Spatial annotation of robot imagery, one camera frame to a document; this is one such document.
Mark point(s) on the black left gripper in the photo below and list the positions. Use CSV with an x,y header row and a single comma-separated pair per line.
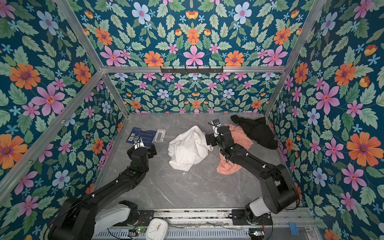
x,y
150,154

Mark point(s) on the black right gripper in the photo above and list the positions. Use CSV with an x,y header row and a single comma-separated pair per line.
x,y
213,139

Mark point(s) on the white cloth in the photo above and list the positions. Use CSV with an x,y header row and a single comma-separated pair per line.
x,y
188,149

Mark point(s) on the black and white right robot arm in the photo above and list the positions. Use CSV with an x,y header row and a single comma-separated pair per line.
x,y
278,190

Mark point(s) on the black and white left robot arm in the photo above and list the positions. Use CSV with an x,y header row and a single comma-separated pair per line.
x,y
76,218

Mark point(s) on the black cloth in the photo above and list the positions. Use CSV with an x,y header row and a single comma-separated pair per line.
x,y
257,130

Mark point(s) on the dark blue printed card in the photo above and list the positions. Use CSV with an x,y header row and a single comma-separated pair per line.
x,y
147,136

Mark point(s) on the white square timer clock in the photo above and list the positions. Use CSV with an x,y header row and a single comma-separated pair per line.
x,y
157,229

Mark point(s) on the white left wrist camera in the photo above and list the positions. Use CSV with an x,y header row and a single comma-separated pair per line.
x,y
138,142

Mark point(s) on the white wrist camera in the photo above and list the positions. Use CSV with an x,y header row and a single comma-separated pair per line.
x,y
216,124
138,142

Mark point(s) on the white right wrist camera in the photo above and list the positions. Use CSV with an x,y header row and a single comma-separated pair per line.
x,y
216,124

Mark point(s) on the black hook rail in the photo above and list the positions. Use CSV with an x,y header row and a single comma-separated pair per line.
x,y
191,70

